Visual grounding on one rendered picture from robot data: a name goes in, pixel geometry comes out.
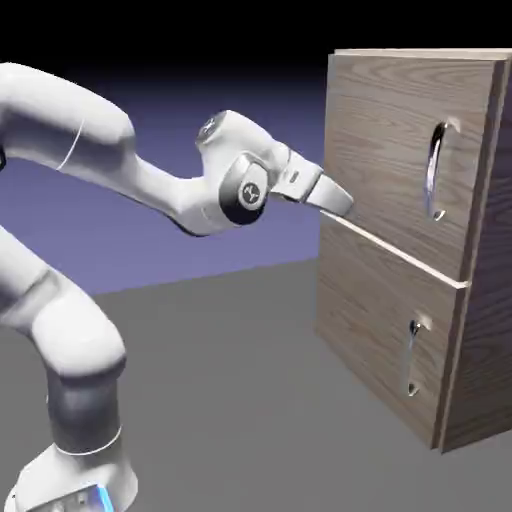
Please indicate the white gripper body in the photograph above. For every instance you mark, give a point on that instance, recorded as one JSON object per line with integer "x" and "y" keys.
{"x": 330, "y": 196}

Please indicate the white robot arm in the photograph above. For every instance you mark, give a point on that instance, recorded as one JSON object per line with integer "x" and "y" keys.
{"x": 92, "y": 140}

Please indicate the large wooden cabinet door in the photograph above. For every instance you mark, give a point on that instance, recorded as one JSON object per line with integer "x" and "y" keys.
{"x": 380, "y": 160}

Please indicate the small wooden cabinet door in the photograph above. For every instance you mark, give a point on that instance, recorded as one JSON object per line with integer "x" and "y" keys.
{"x": 372, "y": 320}

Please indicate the light wood cabinet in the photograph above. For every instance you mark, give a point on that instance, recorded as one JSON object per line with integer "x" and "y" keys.
{"x": 486, "y": 280}

